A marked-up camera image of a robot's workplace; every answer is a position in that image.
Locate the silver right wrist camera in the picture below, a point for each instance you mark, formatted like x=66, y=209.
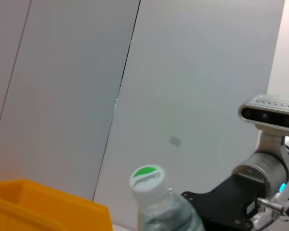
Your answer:
x=269, y=115

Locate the yellow plastic bin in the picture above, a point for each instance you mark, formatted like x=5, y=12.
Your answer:
x=38, y=207

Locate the clear green-label water bottle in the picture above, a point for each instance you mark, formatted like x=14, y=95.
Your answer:
x=159, y=207

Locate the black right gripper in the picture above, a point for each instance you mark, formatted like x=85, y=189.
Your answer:
x=226, y=204

